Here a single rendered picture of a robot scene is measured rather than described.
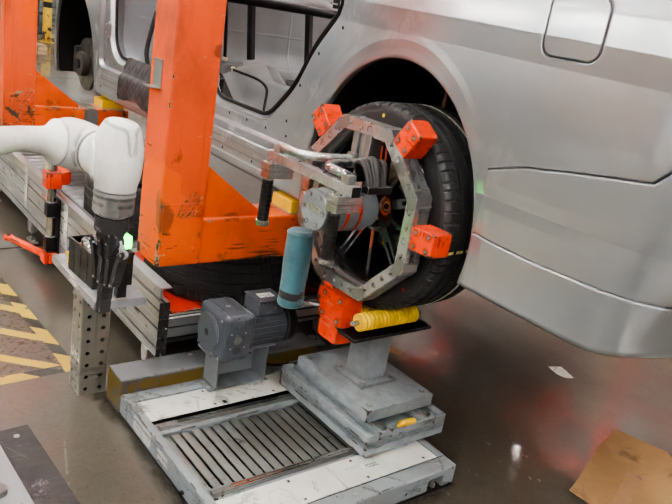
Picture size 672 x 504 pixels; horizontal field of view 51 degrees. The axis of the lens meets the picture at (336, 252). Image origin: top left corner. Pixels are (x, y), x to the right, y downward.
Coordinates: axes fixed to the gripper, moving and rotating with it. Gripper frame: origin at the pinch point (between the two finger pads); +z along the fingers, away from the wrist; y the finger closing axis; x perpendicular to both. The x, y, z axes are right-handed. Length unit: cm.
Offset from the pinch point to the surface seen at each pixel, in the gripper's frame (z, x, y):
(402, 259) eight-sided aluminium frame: -10, 76, 32
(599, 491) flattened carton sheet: 64, 142, 92
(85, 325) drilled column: 43, 40, -62
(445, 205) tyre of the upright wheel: -27, 83, 38
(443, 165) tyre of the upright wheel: -37, 85, 33
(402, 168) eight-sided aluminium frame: -34, 77, 24
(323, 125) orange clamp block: -38, 87, -13
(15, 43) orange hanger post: -27, 106, -231
